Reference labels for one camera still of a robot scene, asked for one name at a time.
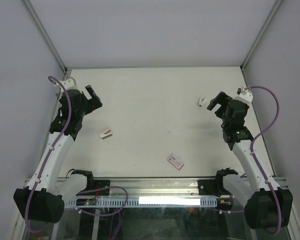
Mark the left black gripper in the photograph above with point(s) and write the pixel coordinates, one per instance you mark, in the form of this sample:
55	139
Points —
93	103

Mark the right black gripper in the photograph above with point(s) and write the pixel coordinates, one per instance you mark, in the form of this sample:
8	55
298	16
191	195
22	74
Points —
221	98

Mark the pink white mini stapler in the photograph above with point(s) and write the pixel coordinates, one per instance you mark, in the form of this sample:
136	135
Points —
106	134

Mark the red white staple box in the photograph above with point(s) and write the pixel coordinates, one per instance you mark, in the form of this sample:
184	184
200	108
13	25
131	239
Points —
175	161

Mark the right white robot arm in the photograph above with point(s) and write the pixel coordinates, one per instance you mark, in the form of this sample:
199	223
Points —
265	203

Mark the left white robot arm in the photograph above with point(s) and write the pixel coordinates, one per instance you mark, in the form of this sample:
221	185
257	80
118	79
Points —
42	199

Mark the white staple remover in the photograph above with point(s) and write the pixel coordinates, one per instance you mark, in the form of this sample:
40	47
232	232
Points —
201	101

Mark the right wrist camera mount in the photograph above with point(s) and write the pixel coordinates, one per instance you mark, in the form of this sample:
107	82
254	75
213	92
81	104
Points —
244	95

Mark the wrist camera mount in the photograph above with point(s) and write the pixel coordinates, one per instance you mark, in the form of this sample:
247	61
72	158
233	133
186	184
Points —
68	84
244	95

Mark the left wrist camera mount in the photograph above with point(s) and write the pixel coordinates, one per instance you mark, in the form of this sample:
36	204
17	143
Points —
68	84

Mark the left aluminium frame post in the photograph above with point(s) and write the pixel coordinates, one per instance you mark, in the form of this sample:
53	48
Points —
44	35

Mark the aluminium frame post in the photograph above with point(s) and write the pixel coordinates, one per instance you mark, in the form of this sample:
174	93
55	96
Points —
44	35
268	20

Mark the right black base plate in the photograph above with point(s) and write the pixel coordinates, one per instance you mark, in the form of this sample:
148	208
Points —
208	187

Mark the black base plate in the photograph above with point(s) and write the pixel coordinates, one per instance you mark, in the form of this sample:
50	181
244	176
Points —
102	188
208	187

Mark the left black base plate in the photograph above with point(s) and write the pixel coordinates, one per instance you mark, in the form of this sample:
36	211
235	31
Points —
102	188

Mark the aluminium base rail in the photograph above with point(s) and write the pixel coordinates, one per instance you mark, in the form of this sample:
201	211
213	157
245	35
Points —
167	186

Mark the white slotted cable duct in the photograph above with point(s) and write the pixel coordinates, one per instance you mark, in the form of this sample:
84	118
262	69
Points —
145	202

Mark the right aluminium frame post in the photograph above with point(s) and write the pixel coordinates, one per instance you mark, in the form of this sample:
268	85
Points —
268	20

